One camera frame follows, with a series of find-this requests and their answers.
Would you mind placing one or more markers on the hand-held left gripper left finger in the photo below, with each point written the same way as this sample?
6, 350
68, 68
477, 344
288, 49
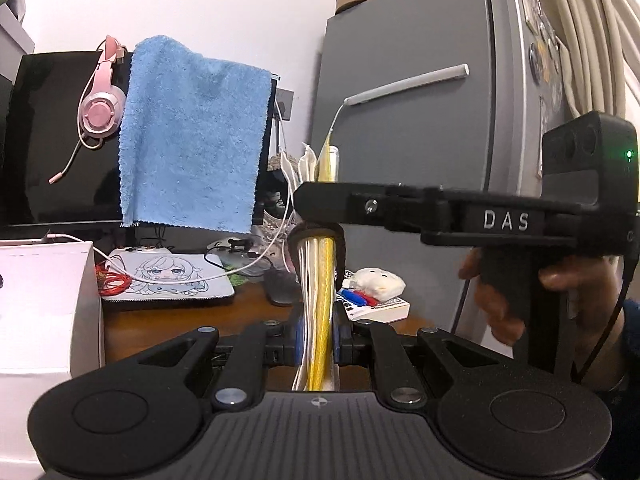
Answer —
298, 342

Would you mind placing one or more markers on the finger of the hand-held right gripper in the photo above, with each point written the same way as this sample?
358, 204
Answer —
350, 205

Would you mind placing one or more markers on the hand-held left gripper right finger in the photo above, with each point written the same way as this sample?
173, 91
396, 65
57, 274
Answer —
337, 345

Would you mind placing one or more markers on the white and yellow shopping bag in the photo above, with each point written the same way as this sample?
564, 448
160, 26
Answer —
320, 310

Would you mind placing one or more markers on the dark elastic band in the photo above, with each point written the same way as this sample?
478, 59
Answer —
341, 255

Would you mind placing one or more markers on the person's right forearm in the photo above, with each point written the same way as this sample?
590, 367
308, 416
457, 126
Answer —
627, 360

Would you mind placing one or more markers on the person's right hand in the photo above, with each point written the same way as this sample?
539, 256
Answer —
500, 315

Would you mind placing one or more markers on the blue pen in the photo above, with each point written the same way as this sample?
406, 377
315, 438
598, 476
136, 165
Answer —
352, 296

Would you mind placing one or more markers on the red pen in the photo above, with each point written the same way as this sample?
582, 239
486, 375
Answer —
371, 300

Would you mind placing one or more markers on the black and white box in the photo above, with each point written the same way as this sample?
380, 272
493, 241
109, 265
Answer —
385, 312

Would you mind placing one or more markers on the white plush toy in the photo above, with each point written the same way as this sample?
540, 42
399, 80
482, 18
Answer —
380, 282

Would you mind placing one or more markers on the cartoon print mouse pad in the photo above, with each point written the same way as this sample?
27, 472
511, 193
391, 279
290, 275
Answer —
165, 272

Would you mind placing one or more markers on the grey refrigerator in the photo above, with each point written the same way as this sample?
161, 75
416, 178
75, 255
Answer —
400, 50

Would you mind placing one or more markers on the group of refrigerator magnets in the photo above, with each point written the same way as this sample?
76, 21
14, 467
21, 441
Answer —
536, 62

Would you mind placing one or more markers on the blue fluffy towel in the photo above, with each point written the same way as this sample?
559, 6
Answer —
195, 135

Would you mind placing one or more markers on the beige curtain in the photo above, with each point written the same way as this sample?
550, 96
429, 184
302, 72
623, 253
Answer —
590, 35

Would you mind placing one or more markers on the white cardboard box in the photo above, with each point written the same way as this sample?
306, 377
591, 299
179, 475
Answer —
45, 310

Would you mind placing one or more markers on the pink headset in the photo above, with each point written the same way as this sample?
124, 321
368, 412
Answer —
102, 110

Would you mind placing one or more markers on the black computer monitor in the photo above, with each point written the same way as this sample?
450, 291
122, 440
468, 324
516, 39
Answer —
45, 170

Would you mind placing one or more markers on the wall socket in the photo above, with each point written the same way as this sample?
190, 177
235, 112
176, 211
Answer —
284, 104

